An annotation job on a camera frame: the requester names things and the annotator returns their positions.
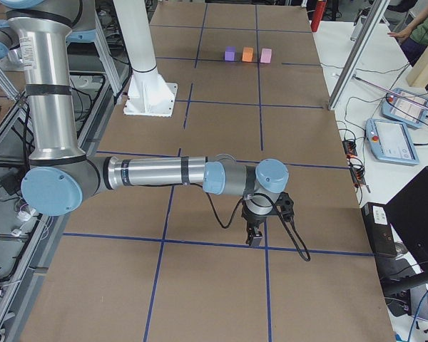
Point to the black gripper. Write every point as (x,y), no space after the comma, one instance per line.
(252,220)

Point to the orange foam block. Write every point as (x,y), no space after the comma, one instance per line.
(248,54)

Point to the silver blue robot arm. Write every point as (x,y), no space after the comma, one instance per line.
(63,174)

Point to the brown paper table cover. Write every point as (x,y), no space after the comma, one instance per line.
(170,263)

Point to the black computer box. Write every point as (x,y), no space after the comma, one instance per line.
(378,230)

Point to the black monitor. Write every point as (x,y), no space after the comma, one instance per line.
(407,212)

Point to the blue teach pendant near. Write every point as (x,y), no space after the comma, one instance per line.
(390,141)

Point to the blue teach pendant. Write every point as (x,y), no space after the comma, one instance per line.
(390,141)
(396,108)

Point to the pink foam block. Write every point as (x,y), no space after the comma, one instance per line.
(266,55)

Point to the purple foam block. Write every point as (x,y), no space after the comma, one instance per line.
(229,53)

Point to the blue teach pendant far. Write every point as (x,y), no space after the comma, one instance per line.
(396,108)

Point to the red fire extinguisher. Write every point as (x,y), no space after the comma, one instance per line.
(318,14)

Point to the wooden board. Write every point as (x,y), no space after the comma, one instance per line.
(418,76)

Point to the person in green shirt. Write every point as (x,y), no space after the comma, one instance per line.
(414,37)

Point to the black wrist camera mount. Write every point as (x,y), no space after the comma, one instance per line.
(285,205)

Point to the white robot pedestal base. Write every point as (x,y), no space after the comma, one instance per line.
(148,93)

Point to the aluminium frame post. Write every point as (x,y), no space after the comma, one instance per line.
(363,32)

